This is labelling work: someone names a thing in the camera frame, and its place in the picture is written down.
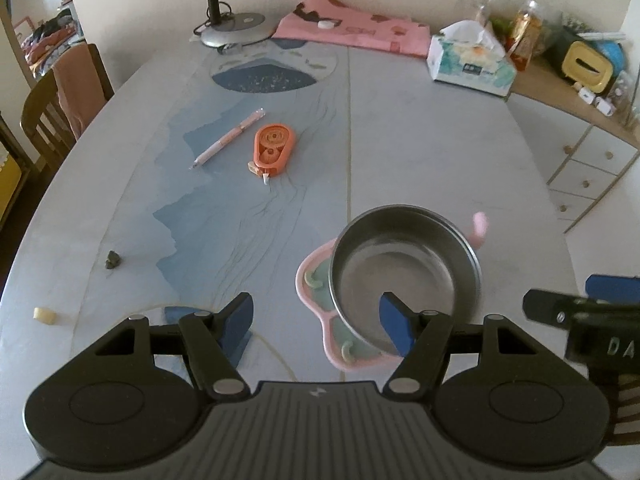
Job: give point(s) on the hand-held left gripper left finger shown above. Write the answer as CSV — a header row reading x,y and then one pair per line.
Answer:
x,y
235,320

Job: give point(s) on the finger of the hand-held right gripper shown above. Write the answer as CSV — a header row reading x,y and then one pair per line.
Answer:
x,y
615,287
547,307

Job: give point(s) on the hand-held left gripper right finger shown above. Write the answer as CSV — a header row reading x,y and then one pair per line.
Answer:
x,y
395,325

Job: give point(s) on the pink bowl with steel liner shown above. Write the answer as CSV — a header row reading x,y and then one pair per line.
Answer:
x,y
390,270

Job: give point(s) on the pink lobed divided plate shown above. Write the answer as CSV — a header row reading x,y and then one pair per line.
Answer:
x,y
320,292

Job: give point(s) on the dark chair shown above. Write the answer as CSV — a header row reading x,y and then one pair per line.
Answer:
x,y
625,410

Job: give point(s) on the white drawer cabinet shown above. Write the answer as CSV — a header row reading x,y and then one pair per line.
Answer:
x,y
585,155

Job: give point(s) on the small dark lump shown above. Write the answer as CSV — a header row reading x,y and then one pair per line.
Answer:
x,y
112,260

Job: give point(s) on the orange correction tape dispenser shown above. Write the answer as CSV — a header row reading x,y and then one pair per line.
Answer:
x,y
272,150

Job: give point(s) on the pink pen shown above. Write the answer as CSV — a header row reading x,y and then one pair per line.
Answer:
x,y
227,139

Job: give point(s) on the small yellow eraser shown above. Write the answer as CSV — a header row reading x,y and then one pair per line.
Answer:
x,y
44,316

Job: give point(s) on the blue globe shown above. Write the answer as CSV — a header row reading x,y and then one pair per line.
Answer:
x,y
614,55

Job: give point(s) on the tissue box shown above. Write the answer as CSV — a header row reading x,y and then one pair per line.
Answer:
x,y
465,67

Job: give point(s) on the yellow cushion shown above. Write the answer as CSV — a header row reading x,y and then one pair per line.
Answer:
x,y
9,185

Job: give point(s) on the jar with orange contents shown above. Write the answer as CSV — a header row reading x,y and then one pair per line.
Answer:
x,y
527,30

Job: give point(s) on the wooden chair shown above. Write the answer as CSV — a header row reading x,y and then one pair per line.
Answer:
x,y
102,70
45,120

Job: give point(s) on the dusty pink garment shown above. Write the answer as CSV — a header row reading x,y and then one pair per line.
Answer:
x,y
77,90

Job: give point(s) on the grey desk lamp base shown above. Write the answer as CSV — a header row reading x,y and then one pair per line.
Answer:
x,y
235,32

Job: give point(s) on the pink printed cloth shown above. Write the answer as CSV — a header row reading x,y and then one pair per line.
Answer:
x,y
350,25

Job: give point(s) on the clear glass cup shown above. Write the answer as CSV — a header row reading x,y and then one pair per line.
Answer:
x,y
467,10

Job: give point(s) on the small white round case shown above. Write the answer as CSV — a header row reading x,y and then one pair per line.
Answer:
x,y
328,24

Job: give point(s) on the pile of clothes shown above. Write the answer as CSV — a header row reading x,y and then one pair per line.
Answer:
x,y
52,40

